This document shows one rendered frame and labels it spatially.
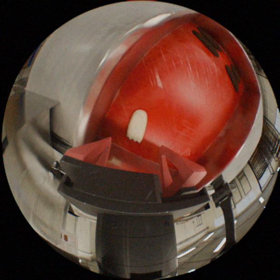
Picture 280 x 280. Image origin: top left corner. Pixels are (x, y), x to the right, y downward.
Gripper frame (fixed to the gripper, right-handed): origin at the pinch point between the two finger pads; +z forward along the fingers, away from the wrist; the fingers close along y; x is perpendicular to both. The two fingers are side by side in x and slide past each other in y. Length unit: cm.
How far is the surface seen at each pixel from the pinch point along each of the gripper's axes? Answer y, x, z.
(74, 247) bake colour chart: 46, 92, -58
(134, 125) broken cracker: 0.4, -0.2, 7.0
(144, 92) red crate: -0.1, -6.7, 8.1
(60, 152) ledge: 21.4, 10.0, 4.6
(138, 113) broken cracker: 0.1, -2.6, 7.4
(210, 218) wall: -639, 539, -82
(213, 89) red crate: -15.7, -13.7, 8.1
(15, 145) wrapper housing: 21.6, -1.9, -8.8
